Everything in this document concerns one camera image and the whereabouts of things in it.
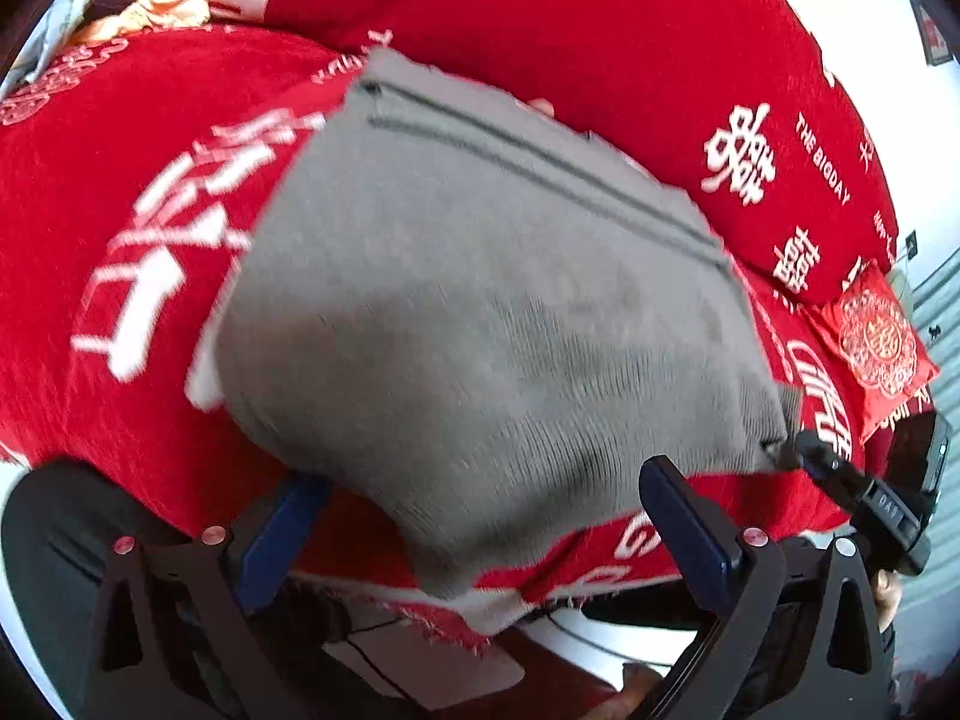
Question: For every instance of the person's right hand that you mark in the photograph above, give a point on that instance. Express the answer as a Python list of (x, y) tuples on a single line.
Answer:
[(886, 600)]

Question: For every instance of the white flat board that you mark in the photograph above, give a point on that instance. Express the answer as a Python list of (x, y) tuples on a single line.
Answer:
[(442, 667)]

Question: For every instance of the red printed blanket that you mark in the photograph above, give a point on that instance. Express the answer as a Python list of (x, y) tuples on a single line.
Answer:
[(585, 52)]

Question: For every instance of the red cushion with round pattern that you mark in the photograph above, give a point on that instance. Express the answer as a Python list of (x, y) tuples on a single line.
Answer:
[(877, 341)]

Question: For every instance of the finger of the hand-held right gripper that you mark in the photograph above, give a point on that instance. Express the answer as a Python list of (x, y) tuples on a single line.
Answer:
[(877, 502)]

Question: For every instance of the grey knit sweater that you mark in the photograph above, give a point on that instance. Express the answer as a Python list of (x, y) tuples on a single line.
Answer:
[(487, 330)]

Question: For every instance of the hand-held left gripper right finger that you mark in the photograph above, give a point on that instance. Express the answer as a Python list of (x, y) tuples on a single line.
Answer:
[(694, 540)]

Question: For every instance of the framed wall picture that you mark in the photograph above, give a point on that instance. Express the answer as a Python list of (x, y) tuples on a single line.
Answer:
[(932, 31)]

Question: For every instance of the light blue floral cloth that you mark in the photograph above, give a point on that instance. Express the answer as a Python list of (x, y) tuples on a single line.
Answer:
[(45, 37)]

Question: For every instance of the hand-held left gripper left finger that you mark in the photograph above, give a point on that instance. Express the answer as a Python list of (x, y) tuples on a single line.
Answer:
[(274, 547)]

